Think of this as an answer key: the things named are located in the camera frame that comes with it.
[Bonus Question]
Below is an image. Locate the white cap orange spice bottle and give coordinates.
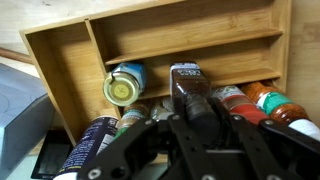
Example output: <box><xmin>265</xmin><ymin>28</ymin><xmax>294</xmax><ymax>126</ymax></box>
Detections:
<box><xmin>240</xmin><ymin>80</ymin><xmax>320</xmax><ymax>141</ymax></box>

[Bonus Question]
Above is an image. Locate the black rectangular device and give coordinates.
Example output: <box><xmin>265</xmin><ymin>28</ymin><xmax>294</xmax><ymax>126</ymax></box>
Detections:
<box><xmin>30</xmin><ymin>129</ymin><xmax>74</xmax><ymax>180</ymax></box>

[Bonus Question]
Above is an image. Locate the brown glass bottle black cap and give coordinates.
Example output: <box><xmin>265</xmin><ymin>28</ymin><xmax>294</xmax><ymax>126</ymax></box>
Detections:
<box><xmin>169</xmin><ymin>61</ymin><xmax>221</xmax><ymax>134</ymax></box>

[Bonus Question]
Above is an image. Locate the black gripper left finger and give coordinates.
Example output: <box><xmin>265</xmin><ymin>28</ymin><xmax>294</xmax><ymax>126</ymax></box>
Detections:
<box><xmin>77</xmin><ymin>114</ymin><xmax>218</xmax><ymax>180</ymax></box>

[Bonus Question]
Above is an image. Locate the red cap spice bottle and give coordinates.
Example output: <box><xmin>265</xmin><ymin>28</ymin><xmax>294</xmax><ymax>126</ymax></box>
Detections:
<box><xmin>211</xmin><ymin>85</ymin><xmax>269</xmax><ymax>126</ymax></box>

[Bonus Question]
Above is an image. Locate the green label spice bottle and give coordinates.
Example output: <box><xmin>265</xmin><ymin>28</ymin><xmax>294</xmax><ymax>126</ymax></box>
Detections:
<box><xmin>114</xmin><ymin>101</ymin><xmax>153</xmax><ymax>138</ymax></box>

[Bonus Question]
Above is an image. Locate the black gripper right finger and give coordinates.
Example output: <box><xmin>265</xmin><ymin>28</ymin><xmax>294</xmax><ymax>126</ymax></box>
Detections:
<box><xmin>209</xmin><ymin>97</ymin><xmax>320</xmax><ymax>180</ymax></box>

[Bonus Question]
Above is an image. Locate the wooden organizer tray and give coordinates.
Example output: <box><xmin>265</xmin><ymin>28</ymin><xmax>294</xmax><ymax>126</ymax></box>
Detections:
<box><xmin>19</xmin><ymin>0</ymin><xmax>293</xmax><ymax>146</ymax></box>

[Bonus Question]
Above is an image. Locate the blue tissue box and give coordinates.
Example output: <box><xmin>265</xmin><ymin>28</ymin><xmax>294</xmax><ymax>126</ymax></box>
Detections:
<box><xmin>0</xmin><ymin>63</ymin><xmax>56</xmax><ymax>180</ymax></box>

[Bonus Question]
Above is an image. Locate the blue labelled can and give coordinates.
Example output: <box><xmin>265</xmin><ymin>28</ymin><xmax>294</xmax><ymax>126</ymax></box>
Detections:
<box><xmin>53</xmin><ymin>115</ymin><xmax>120</xmax><ymax>180</ymax></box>

